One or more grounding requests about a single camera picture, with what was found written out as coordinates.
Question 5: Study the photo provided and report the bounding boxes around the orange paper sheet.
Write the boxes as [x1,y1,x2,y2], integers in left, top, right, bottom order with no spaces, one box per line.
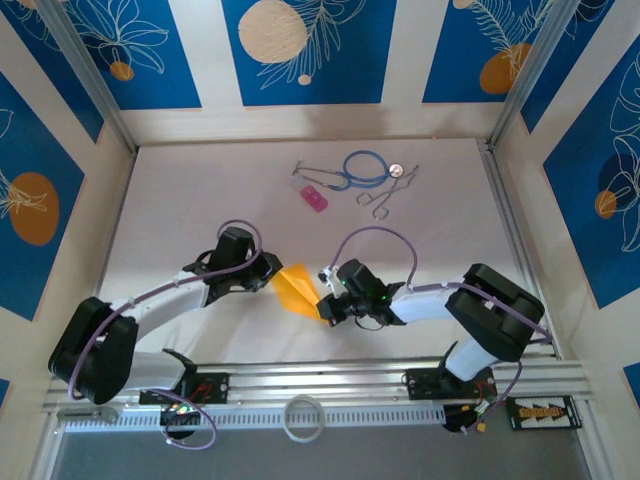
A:
[272,262,324,321]

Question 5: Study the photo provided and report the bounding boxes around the pink plastic box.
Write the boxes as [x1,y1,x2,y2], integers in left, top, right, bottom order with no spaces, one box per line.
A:
[300,184,330,215]

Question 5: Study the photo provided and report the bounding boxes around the metal crucible tongs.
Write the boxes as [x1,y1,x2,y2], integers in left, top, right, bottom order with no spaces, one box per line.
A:
[355,164,421,221]

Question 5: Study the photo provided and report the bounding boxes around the blue stethoscope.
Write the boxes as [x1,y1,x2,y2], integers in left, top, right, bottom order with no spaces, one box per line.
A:
[292,150,404,192]

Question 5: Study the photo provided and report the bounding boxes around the black panel with orange connectors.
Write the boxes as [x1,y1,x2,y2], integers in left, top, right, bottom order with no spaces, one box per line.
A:
[507,395,584,431]

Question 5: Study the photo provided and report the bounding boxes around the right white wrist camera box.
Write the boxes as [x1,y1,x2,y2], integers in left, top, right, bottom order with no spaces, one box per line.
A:
[317,266,342,291]

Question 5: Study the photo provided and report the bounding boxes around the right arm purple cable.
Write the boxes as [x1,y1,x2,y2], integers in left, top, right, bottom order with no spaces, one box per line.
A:
[329,225,554,436]

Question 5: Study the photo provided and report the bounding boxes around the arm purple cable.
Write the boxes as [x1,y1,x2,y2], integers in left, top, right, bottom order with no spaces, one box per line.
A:
[329,225,554,436]
[67,218,266,451]

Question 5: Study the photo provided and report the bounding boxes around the aluminium mounting rail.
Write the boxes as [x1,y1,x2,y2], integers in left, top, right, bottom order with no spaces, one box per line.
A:
[42,357,594,416]

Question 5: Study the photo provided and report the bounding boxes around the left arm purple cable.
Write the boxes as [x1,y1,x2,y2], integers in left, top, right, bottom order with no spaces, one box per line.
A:
[67,218,266,451]

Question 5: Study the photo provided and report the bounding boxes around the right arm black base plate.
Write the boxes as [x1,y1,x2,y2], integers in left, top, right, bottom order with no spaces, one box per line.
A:
[405,367,499,401]

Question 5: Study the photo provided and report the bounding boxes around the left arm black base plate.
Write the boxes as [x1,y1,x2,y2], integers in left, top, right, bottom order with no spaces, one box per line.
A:
[138,372,231,405]

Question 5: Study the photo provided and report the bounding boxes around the white tape ring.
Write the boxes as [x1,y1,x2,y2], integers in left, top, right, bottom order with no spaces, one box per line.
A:
[283,394,326,444]

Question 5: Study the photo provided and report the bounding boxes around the white slotted cable duct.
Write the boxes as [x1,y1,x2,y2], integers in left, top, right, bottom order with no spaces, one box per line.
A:
[59,404,446,434]

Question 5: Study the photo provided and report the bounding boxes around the aluminium side rail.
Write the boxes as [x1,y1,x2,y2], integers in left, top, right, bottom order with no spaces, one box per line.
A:
[480,142,560,360]

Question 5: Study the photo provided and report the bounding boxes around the aluminium frame post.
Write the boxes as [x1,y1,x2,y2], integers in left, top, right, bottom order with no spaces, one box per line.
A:
[485,0,619,151]
[34,0,140,156]

